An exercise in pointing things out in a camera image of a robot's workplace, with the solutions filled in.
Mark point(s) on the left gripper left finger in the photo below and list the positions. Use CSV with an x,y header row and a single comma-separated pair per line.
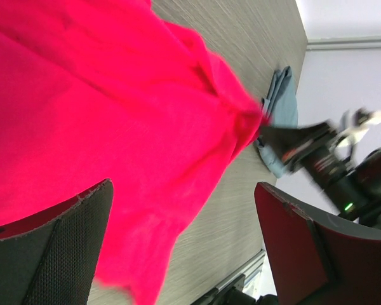
x,y
50,257

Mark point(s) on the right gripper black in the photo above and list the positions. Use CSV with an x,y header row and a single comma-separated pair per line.
x,y
310,148

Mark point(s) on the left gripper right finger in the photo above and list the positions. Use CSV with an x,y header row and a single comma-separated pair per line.
x,y
317,257

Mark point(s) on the grey blue t shirt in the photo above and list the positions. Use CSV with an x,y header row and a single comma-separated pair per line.
x,y
281,106

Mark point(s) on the pink red t shirt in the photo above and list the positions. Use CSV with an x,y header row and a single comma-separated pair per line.
x,y
94,90

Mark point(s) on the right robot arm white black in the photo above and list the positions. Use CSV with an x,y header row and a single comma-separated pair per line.
x,y
367,176

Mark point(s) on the aluminium front rail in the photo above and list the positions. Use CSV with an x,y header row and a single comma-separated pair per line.
x,y
240,278

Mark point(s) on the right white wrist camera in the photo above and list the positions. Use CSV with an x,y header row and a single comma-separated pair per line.
x,y
354,127

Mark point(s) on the right aluminium frame post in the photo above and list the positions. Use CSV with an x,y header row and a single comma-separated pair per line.
x,y
345,43

